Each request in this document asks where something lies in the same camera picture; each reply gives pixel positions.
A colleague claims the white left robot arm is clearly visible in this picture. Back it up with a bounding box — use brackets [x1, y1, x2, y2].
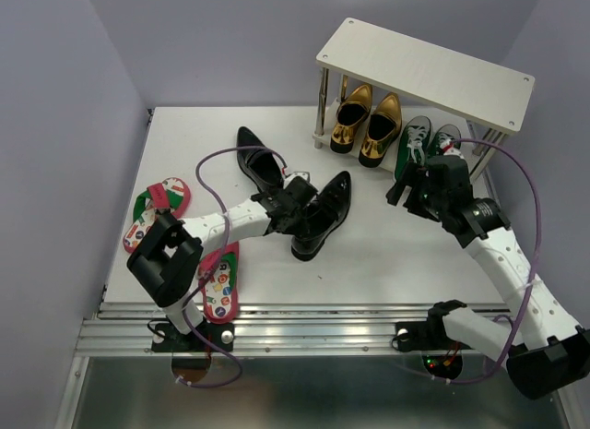
[126, 176, 318, 350]

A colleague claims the right gold loafer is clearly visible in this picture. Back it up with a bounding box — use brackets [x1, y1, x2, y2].
[359, 92, 402, 168]

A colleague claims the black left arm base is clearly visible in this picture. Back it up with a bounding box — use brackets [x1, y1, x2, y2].
[147, 319, 235, 353]

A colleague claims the gold loafer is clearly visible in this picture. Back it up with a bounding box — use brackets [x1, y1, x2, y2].
[359, 92, 402, 168]
[330, 84, 372, 154]

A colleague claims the pink flip-flop front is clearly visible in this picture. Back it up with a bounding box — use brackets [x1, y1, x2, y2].
[201, 242, 240, 325]

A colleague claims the pink flip-flop left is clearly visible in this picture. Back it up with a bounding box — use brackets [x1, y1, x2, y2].
[123, 177, 192, 254]

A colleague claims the black loafer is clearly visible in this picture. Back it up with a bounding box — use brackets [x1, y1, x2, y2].
[236, 126, 284, 192]
[291, 171, 352, 261]

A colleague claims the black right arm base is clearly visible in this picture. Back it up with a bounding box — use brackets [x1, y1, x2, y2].
[391, 300, 469, 352]

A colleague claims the pink flip-flop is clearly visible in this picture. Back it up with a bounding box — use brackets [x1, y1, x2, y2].
[201, 242, 240, 325]
[123, 177, 192, 254]

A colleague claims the aluminium rail frame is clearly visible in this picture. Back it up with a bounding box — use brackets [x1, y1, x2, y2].
[56, 304, 584, 428]

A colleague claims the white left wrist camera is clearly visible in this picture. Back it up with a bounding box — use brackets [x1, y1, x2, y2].
[284, 171, 311, 185]

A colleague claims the white two-tier shoe shelf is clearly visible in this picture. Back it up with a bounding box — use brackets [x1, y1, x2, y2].
[313, 18, 535, 179]

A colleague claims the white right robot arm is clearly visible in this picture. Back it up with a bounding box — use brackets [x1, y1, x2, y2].
[386, 155, 589, 399]

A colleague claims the green sneaker with laces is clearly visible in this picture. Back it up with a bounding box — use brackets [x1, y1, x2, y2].
[394, 115, 432, 181]

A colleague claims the left gold loafer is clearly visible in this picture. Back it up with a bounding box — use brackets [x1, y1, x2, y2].
[330, 84, 372, 154]

